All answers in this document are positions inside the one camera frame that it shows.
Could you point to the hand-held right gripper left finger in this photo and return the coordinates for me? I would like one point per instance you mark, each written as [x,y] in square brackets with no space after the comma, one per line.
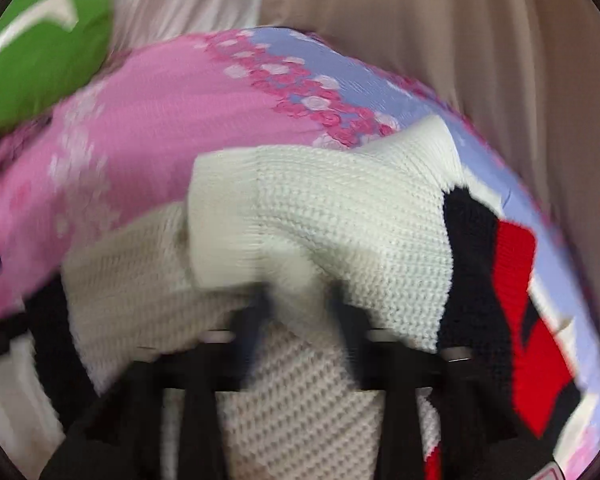
[252,327]

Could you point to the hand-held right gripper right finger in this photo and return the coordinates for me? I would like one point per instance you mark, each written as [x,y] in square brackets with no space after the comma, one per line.
[352,330]

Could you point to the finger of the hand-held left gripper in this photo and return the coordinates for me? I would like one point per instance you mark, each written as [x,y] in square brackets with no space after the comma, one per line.
[2,332]

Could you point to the white black red knit sweater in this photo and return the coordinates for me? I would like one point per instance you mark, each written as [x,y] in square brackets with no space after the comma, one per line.
[330,220]

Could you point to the pink and lilac floral blanket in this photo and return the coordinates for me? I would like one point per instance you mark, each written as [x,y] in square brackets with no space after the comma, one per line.
[170,125]

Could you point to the green and white pillow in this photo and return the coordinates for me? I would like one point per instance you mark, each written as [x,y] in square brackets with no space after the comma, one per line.
[35,55]

